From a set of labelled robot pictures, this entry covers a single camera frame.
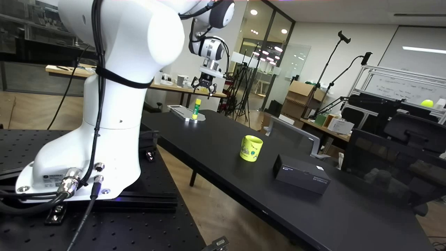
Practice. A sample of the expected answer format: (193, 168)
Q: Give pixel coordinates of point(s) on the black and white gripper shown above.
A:
(208, 77)

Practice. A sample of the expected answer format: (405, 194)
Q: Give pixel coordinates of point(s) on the green and yellow toy bottle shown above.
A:
(197, 109)

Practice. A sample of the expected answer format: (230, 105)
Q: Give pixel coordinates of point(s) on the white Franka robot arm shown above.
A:
(120, 102)

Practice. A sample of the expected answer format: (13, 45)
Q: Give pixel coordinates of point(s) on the yellow cup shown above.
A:
(251, 148)

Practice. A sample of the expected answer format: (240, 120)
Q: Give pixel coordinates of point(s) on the wooden desk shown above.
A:
(176, 88)

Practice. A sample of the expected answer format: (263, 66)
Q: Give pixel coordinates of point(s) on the white box on desk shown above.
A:
(164, 79)

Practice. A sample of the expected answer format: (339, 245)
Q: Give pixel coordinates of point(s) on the black table leg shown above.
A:
(193, 178)

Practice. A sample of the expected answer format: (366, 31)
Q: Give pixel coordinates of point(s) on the brown cardboard box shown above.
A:
(302, 98)

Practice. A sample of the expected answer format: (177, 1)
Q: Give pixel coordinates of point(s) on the grey laptop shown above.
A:
(293, 136)

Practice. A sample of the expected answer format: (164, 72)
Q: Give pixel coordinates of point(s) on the tall black phone stand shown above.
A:
(328, 65)

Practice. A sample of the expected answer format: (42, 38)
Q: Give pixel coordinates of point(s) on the black rectangular box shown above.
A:
(302, 175)

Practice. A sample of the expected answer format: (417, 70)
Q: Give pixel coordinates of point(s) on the black perforated optical breadboard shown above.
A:
(140, 228)

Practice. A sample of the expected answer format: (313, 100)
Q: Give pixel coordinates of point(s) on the yellow tennis ball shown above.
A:
(427, 104)

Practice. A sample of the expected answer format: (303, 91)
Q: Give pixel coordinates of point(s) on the long ceiling light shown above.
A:
(424, 49)

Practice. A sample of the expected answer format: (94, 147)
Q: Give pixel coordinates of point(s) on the black camera tripod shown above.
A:
(242, 91)

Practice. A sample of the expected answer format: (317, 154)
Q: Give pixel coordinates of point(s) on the short black camera stand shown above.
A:
(343, 74)

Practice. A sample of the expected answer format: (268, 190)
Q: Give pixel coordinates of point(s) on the white whiteboard on frame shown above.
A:
(405, 86)

